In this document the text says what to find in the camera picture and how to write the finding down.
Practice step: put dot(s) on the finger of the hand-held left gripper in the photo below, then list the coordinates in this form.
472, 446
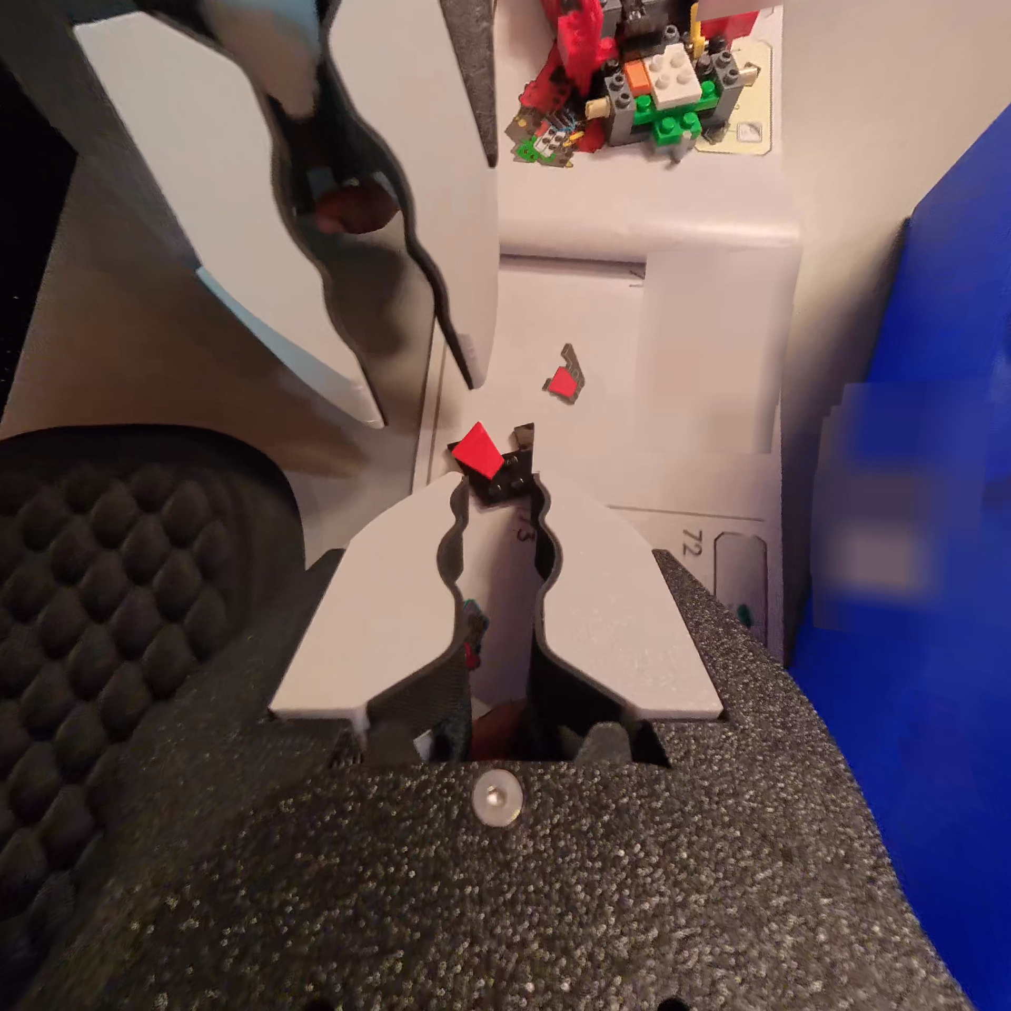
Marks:
442, 158
205, 174

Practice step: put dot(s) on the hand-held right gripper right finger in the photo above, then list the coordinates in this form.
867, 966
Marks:
624, 624

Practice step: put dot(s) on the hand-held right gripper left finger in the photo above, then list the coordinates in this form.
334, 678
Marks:
371, 608

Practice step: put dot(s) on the black lego plate red tile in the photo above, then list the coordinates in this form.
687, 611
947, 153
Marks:
478, 452

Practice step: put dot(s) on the small grey lego assembly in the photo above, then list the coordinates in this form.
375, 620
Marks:
546, 144

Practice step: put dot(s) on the partly built lego model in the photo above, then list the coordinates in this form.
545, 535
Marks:
663, 87

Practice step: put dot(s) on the white lego instruction booklet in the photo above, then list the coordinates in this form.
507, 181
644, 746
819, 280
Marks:
569, 300

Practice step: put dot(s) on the grey lego wedge red tile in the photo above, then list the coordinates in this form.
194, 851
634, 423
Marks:
563, 383

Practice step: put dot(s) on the person's left hand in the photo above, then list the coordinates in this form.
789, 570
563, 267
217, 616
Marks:
359, 207

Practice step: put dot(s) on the black honeycomb cushion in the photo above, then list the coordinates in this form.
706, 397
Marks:
118, 569

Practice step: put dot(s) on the blue fabric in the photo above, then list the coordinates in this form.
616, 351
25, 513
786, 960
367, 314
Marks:
948, 276

